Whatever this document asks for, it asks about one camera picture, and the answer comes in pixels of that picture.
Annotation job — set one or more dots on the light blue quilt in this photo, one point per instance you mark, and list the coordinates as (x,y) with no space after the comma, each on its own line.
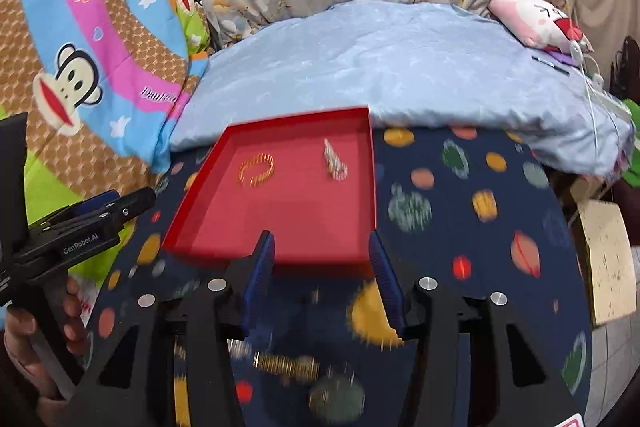
(431,65)

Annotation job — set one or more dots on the navy planet print bedsheet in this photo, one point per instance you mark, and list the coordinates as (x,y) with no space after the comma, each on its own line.
(477,214)

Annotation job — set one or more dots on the colourful monkey print blanket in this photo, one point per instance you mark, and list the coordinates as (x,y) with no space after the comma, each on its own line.
(103,83)

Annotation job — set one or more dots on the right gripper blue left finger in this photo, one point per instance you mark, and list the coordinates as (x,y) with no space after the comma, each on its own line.
(259,270)

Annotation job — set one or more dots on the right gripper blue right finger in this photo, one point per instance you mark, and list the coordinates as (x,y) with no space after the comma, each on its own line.
(392,295)

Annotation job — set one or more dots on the person left hand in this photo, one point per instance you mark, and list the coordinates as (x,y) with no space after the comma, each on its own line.
(29,395)

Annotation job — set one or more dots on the red jewelry tray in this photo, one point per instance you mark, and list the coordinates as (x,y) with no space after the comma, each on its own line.
(309,179)

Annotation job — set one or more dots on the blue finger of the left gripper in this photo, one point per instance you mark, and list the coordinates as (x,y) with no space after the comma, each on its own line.
(94,203)

